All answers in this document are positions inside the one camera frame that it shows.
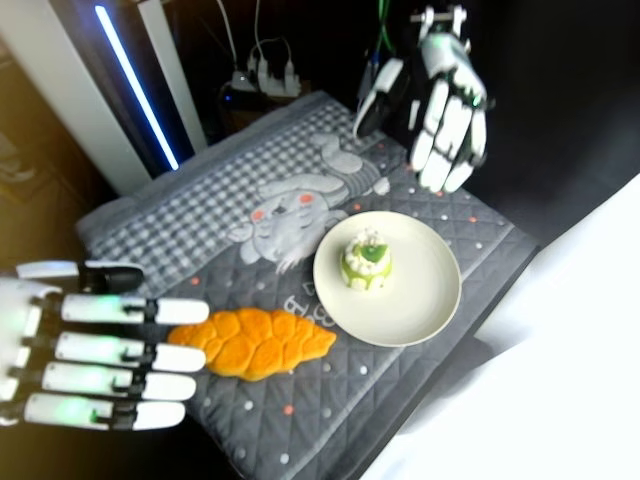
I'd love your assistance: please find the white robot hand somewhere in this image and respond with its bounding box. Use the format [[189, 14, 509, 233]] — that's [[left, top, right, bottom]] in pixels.
[[352, 32, 489, 194], [0, 259, 211, 432]]

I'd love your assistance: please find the orange croissant bread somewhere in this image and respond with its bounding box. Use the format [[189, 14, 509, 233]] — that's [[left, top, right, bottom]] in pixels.
[[167, 307, 338, 383]]

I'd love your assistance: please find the green and white toy cake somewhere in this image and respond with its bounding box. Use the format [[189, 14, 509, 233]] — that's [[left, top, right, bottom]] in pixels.
[[340, 227, 393, 293]]

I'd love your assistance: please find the round cream plate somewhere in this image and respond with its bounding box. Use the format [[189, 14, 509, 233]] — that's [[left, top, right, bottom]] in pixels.
[[312, 210, 462, 347]]

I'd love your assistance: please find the white power strip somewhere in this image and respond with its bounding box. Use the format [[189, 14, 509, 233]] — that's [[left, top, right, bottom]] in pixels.
[[227, 53, 304, 99]]

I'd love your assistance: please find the grey quilt with bear print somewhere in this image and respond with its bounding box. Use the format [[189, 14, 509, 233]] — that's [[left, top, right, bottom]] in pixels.
[[74, 89, 541, 480]]

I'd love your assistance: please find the white pillar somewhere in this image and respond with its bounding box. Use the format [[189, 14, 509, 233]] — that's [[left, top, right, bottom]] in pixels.
[[0, 0, 209, 196]]

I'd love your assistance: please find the blue light strip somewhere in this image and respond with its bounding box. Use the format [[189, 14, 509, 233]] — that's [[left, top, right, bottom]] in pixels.
[[94, 4, 180, 172]]

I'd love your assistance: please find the white cable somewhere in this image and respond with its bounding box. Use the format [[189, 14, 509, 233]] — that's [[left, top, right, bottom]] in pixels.
[[214, 0, 240, 76], [247, 0, 295, 76]]

